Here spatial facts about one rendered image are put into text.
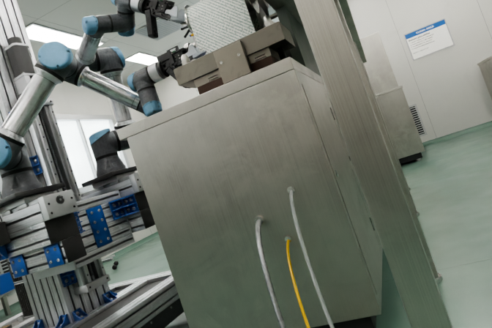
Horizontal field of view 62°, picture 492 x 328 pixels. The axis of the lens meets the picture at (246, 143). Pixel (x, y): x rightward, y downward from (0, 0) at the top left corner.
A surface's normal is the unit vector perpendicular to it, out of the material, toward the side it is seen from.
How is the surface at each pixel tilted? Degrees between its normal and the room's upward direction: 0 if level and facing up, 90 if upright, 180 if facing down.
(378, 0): 90
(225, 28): 90
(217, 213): 90
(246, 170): 90
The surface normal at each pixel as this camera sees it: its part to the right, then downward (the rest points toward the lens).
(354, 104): -0.33, 0.06
